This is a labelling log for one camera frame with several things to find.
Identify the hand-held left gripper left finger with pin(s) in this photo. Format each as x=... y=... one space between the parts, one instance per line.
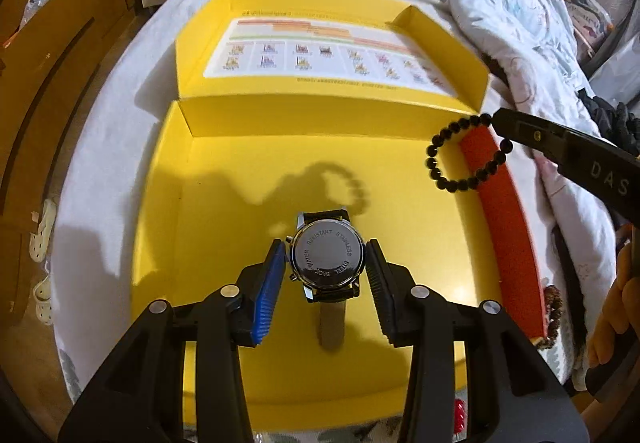
x=267 y=293

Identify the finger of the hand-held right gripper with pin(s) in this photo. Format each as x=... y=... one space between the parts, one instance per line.
x=525 y=130

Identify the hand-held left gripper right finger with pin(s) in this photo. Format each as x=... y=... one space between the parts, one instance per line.
x=377 y=293

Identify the silver wristwatch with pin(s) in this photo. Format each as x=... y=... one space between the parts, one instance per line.
x=327 y=255

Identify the yellow cardboard box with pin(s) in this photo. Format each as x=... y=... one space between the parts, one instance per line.
x=225 y=183

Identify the person's right hand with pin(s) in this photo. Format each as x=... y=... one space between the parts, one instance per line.
x=620 y=313

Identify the black garment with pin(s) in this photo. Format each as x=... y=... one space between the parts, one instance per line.
x=615 y=118

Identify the translucent white bag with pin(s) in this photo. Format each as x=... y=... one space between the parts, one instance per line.
x=620 y=68

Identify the printed plastic package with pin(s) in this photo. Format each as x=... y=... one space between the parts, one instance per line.
x=580 y=13

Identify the small red object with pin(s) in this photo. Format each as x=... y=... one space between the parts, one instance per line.
x=460 y=415

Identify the white patterned bedsheet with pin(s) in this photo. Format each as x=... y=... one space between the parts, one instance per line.
x=100 y=198

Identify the white slipper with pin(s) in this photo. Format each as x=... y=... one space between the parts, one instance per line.
x=42 y=233
x=44 y=300

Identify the wooden cabinet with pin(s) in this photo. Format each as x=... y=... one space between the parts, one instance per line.
x=30 y=98

